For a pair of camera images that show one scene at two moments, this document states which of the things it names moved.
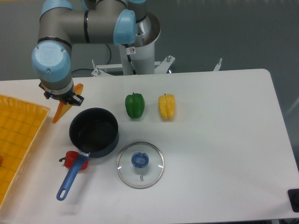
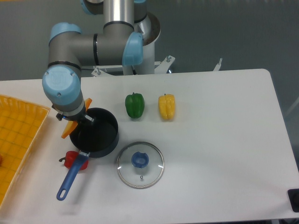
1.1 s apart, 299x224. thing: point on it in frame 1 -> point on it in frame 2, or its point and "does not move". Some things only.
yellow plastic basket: x=21 y=122 does not move
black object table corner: x=293 y=194 does not move
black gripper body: x=70 y=98 -> x=81 y=116
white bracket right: x=218 y=65 does not move
